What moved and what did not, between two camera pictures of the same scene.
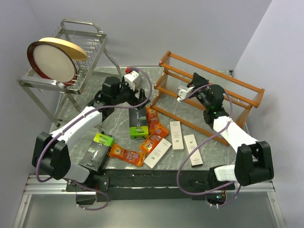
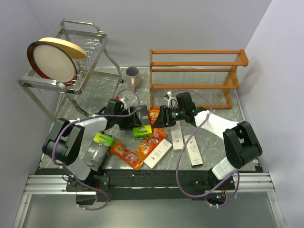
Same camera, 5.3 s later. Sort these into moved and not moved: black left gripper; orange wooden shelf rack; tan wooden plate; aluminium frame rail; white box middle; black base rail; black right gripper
Moved: black right gripper; black left gripper; orange wooden shelf rack
Not moved: aluminium frame rail; white box middle; black base rail; tan wooden plate
